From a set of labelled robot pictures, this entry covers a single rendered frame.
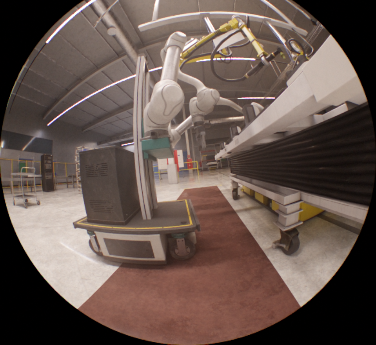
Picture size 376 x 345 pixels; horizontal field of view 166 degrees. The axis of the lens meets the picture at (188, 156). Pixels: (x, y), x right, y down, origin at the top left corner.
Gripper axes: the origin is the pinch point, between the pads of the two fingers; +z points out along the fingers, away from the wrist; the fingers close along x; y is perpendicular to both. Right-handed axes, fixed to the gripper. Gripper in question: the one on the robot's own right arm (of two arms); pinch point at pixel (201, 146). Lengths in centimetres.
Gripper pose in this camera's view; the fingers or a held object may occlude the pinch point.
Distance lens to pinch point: 91.6
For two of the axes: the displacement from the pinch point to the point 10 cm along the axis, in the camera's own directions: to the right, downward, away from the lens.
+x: 0.7, -0.9, -9.9
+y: -9.9, 1.1, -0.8
